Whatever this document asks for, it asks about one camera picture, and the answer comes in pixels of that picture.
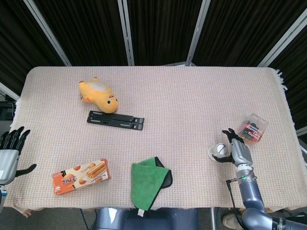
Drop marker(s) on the black folding stand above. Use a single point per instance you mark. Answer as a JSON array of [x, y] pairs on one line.
[[115, 120]]

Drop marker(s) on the white sneaker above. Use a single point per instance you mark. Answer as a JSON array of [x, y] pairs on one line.
[[231, 220]]

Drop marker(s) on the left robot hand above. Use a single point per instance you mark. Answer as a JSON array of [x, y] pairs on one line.
[[7, 160]]

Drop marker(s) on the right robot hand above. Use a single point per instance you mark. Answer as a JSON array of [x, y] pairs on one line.
[[241, 152]]

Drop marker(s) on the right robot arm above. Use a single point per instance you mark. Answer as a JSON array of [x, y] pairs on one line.
[[254, 196]]

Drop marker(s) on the black curtain partition screen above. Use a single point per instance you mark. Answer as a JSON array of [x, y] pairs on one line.
[[153, 31]]

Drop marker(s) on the white paper cup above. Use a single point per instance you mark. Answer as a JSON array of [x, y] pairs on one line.
[[218, 151]]

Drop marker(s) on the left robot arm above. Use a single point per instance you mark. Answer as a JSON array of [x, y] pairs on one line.
[[2, 194]]

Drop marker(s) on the green microfiber cloth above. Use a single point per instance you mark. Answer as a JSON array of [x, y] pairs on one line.
[[148, 182]]

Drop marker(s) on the beige woven tablecloth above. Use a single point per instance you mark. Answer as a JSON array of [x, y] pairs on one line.
[[153, 119]]

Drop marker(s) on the orange wafer roll box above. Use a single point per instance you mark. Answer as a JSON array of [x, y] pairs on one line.
[[81, 176]]

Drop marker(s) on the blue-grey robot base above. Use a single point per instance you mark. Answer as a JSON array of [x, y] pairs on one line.
[[147, 219]]

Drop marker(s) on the yellow plush hamster toy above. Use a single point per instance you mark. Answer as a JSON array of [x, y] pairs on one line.
[[99, 94]]

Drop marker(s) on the clear plastic packet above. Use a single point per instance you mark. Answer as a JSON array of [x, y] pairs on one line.
[[254, 128]]

